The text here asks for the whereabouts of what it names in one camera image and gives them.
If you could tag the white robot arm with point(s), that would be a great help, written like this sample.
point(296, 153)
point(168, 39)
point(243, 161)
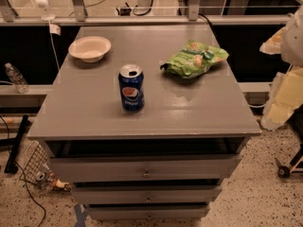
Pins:
point(292, 40)

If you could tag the black metal stand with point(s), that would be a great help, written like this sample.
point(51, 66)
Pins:
point(11, 167)

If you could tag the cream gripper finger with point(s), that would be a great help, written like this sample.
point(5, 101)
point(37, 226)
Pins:
point(285, 97)
point(273, 44)

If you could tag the blue pepsi can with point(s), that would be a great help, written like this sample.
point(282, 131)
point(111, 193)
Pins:
point(130, 80)

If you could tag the green chip bag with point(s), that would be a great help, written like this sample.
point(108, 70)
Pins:
point(194, 60)

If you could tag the clear plastic water bottle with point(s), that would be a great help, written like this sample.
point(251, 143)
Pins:
point(17, 78)

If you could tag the white round lamp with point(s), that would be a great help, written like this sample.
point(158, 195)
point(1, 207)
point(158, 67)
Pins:
point(45, 7)

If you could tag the wire basket on floor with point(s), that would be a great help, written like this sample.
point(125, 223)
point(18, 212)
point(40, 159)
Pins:
point(38, 173)

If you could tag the black wheeled cart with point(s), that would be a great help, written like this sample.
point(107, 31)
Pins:
point(295, 166)

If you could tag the white paper bowl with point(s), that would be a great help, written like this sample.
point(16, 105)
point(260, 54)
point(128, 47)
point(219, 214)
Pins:
point(89, 49)

